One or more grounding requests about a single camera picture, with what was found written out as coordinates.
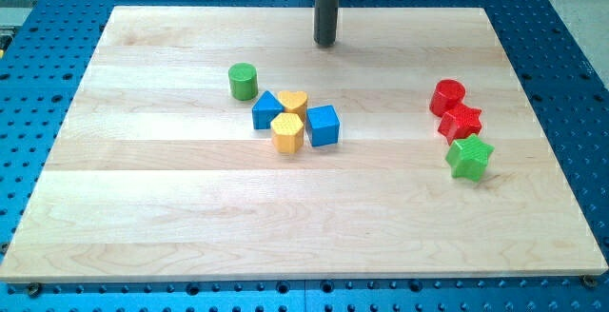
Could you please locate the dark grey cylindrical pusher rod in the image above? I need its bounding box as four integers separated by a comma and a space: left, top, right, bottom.
313, 0, 340, 48

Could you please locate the yellow heart block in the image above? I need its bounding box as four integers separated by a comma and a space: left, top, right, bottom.
277, 90, 308, 123

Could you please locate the green cylinder block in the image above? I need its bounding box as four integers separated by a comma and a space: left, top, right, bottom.
228, 63, 258, 101

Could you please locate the blue triangle block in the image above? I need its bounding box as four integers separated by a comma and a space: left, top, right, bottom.
251, 90, 285, 129

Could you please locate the blue cube block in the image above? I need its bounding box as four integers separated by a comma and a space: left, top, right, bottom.
306, 105, 340, 146

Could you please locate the yellow hexagon block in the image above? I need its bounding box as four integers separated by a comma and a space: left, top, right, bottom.
270, 112, 305, 154

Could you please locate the red cylinder block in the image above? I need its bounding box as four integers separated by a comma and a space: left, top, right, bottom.
429, 79, 466, 117

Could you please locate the red star block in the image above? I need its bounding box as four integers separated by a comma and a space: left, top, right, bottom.
438, 104, 482, 145

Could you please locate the green star block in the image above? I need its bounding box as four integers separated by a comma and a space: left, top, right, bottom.
445, 134, 495, 182

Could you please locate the blue perforated metal table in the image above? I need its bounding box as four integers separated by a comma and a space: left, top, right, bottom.
1, 0, 608, 311

